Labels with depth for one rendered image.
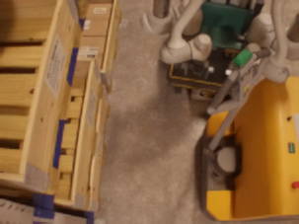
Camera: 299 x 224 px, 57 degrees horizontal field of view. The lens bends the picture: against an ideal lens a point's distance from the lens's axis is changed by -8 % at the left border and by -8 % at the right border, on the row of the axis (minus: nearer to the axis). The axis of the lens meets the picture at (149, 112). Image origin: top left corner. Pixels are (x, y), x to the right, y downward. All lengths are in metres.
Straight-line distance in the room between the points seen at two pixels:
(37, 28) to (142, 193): 1.50
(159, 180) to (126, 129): 0.50
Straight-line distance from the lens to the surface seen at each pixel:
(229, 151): 2.04
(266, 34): 1.92
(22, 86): 1.29
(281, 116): 1.73
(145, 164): 2.42
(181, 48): 1.60
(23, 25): 1.49
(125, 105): 2.59
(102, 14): 2.52
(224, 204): 2.05
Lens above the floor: 2.36
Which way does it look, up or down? 68 degrees down
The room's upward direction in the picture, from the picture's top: 3 degrees counter-clockwise
